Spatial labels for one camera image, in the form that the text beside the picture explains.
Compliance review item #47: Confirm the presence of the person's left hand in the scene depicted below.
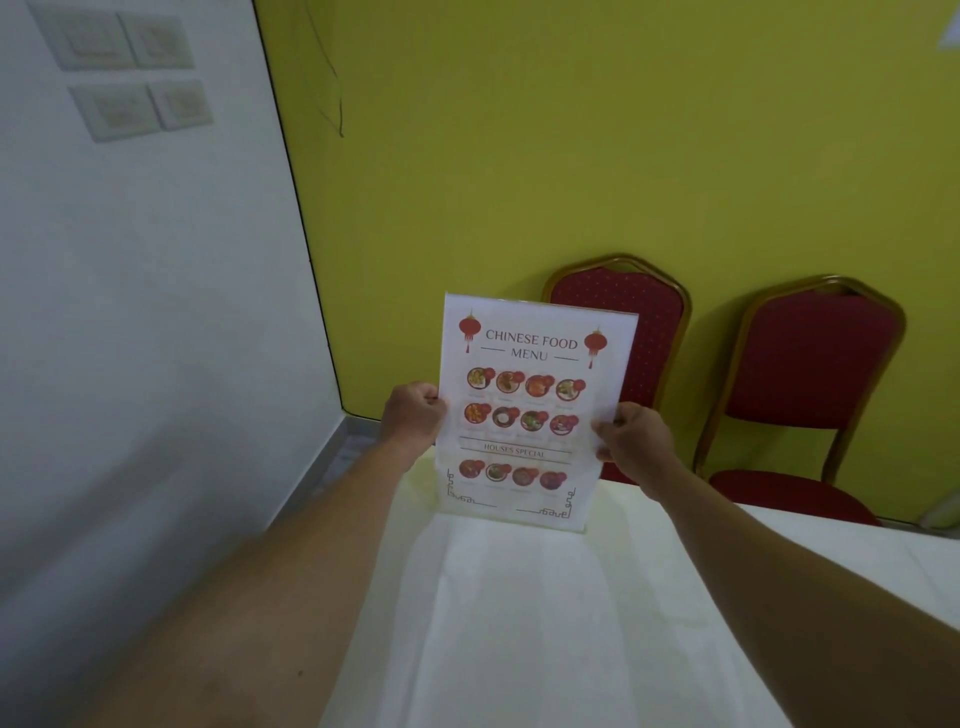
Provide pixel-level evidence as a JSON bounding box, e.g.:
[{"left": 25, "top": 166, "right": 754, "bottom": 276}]
[{"left": 380, "top": 381, "right": 449, "bottom": 470}]

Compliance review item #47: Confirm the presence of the person's right hand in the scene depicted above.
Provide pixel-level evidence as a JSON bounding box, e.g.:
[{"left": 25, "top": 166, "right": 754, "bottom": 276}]
[{"left": 590, "top": 401, "right": 680, "bottom": 500}]

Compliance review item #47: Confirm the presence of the menu with red lanterns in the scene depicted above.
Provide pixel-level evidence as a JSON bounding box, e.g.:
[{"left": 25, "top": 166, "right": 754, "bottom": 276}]
[{"left": 436, "top": 292, "right": 640, "bottom": 534}]

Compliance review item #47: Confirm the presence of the person's right forearm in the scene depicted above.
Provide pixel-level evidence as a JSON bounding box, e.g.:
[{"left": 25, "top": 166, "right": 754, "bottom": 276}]
[{"left": 652, "top": 464, "right": 960, "bottom": 728}]

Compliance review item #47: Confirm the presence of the person's left forearm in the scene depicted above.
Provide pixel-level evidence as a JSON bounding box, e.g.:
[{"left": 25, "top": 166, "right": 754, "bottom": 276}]
[{"left": 74, "top": 442, "right": 421, "bottom": 728}]

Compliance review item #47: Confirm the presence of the red padded gold-framed chair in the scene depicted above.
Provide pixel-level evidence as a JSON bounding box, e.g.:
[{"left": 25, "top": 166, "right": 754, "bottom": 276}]
[
  {"left": 691, "top": 275, "right": 907, "bottom": 526},
  {"left": 541, "top": 253, "right": 693, "bottom": 485}
]

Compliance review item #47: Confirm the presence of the table with white tablecloth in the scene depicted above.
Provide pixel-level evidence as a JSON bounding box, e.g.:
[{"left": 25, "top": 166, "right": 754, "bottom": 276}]
[{"left": 318, "top": 468, "right": 960, "bottom": 728}]

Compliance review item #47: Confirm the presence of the thin black wall wire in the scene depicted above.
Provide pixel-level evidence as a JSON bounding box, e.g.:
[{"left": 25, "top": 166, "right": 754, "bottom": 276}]
[{"left": 299, "top": 0, "right": 346, "bottom": 139}]

